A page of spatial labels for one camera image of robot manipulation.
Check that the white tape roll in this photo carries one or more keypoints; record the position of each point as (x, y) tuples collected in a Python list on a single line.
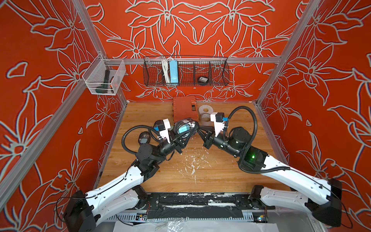
[(205, 109)]

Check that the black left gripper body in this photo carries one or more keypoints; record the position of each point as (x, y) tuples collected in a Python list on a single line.
[(174, 145)]

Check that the aluminium horizontal back rail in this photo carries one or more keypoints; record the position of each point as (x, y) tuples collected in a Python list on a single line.
[(231, 60)]

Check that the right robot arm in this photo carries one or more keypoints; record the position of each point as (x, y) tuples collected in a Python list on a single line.
[(321, 197)]

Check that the clear acrylic wall box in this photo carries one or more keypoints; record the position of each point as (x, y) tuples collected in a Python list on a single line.
[(95, 73)]

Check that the green charger plug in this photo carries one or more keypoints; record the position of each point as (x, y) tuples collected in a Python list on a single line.
[(183, 129)]

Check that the black wire wall basket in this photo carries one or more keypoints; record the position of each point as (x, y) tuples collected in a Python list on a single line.
[(157, 73)]

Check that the orange plastic tool case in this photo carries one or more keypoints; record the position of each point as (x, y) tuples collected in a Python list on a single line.
[(185, 107)]

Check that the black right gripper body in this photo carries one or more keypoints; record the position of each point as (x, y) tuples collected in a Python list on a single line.
[(210, 142)]

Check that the black round zip pouch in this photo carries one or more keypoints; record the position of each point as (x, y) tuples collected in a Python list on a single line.
[(144, 138)]

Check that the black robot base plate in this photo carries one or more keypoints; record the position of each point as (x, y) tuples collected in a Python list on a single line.
[(199, 205)]

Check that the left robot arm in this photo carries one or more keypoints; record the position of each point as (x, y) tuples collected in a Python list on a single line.
[(85, 211)]

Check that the green screwdriver in box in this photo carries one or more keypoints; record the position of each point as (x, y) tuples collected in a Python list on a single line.
[(103, 88)]

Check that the aluminium frame post right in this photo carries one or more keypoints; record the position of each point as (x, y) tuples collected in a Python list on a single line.
[(302, 23)]

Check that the clear packing tape roll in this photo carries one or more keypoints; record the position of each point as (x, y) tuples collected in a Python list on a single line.
[(205, 120)]

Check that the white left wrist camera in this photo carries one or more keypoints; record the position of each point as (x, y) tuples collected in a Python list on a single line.
[(163, 126)]

